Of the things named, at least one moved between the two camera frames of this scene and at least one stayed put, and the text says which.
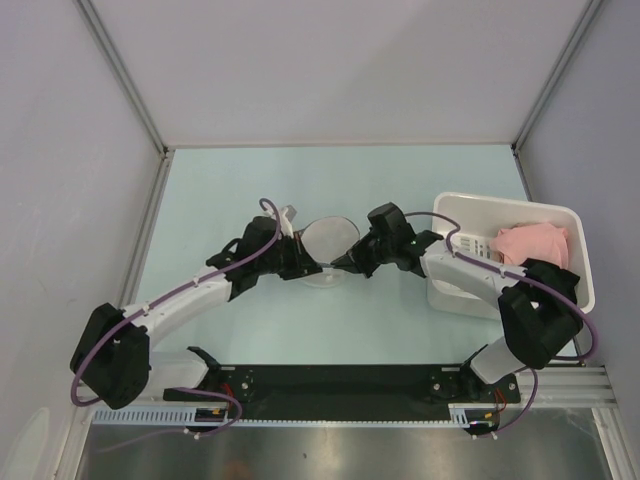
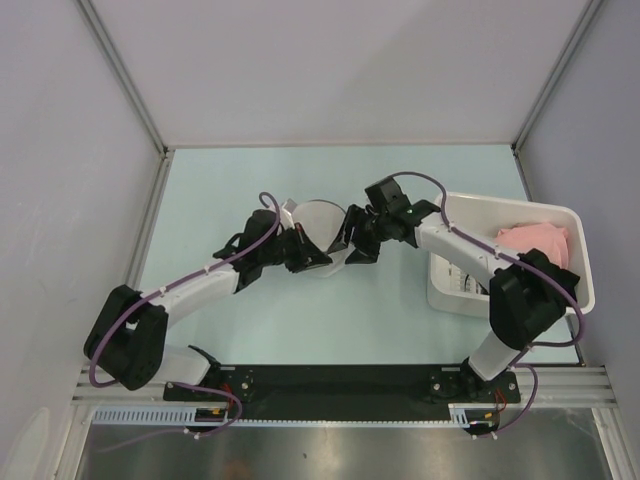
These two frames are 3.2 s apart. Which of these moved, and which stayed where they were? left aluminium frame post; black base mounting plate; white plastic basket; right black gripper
Moved: right black gripper
Stayed: left aluminium frame post; black base mounting plate; white plastic basket
